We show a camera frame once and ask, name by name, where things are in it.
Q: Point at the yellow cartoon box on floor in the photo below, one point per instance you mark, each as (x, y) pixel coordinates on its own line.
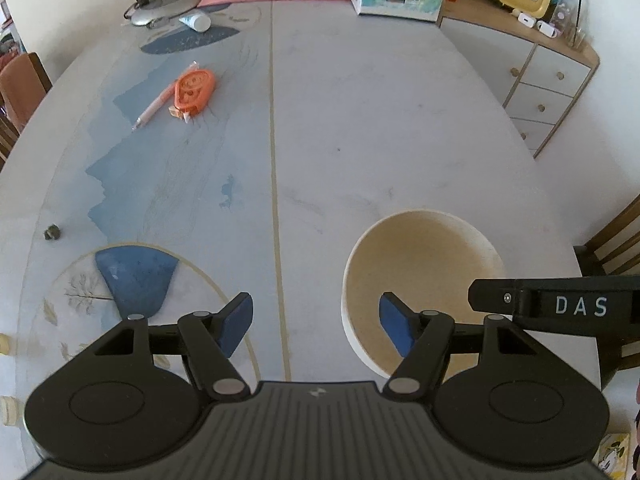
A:
(612, 455)

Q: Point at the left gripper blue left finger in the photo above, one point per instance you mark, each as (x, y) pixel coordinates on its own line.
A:
(232, 322)

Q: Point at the cream round bowl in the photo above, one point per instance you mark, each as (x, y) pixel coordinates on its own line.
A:
(428, 259)

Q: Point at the wooden chair with pink towel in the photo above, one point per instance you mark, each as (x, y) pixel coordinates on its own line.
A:
(24, 85)

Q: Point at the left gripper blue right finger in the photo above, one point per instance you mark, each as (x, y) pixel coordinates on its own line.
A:
(400, 323)

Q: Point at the beige coaster far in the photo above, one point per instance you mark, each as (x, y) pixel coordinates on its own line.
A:
(5, 345)

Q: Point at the small dark object on table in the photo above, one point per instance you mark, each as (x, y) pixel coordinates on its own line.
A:
(52, 232)

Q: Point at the beige coaster near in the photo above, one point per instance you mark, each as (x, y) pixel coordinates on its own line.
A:
(9, 411)

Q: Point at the grey desk lamp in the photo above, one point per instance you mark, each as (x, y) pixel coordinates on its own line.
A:
(147, 13)

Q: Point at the pink pen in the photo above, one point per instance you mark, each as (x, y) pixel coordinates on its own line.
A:
(160, 100)

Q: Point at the white sideboard cabinet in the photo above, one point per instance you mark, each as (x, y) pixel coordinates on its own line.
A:
(536, 79)

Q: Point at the wooden chair right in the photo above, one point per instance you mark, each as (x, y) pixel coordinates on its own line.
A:
(615, 249)

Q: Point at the white tube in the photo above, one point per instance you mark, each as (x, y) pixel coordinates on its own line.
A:
(196, 20)

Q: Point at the orange tape dispenser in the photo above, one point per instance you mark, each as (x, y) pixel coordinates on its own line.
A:
(192, 92)

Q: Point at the beige coaster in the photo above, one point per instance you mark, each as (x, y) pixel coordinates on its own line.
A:
(9, 411)
(5, 345)

